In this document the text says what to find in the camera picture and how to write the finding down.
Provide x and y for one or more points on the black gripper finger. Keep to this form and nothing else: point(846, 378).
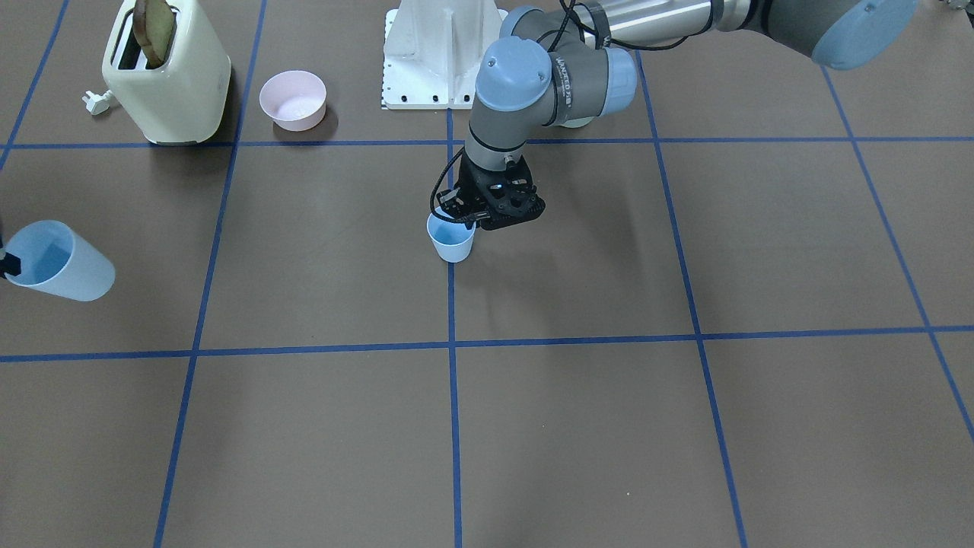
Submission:
point(10, 265)

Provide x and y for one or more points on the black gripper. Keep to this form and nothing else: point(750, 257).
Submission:
point(454, 202)

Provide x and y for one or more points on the light blue plastic cup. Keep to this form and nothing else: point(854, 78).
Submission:
point(453, 242)

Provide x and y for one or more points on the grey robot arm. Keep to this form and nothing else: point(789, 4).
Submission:
point(549, 68)

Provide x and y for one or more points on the green plastic bowl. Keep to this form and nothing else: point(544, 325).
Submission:
point(577, 123)

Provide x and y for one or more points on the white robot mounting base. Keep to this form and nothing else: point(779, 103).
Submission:
point(433, 50)

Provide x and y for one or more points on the white power plug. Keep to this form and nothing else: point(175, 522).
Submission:
point(97, 104)

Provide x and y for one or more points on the pink plastic bowl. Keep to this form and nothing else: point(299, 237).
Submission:
point(294, 100)

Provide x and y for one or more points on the cream white toaster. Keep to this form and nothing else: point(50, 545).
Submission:
point(181, 102)

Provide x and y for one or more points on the brown toast slice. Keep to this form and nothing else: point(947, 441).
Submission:
point(154, 27)

